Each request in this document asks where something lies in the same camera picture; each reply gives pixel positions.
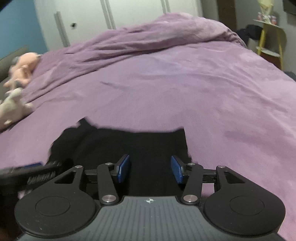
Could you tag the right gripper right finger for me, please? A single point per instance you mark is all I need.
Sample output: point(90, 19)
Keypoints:
point(180, 170)

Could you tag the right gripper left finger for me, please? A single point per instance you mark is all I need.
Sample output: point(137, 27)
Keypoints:
point(121, 168)

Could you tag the black garment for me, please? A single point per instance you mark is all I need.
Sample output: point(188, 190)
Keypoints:
point(150, 155)

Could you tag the dark clothes pile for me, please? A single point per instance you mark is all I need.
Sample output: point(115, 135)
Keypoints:
point(249, 32)

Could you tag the purple bed sheet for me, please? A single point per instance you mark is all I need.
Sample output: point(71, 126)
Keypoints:
point(237, 110)

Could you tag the white plush toy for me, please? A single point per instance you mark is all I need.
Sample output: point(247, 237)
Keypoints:
point(13, 109)

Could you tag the purple duvet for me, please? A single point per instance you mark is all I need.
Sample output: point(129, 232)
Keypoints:
point(168, 30)

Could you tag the pink plush toy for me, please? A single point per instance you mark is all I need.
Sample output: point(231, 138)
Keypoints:
point(21, 71)

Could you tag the white wardrobe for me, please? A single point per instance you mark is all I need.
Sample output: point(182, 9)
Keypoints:
point(64, 23)

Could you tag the yellow side table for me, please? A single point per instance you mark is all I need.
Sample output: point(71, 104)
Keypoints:
point(270, 45)

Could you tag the brown door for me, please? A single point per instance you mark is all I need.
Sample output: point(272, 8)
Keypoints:
point(227, 13)

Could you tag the figurines on side table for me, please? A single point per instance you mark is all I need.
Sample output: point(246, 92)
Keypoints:
point(266, 11)

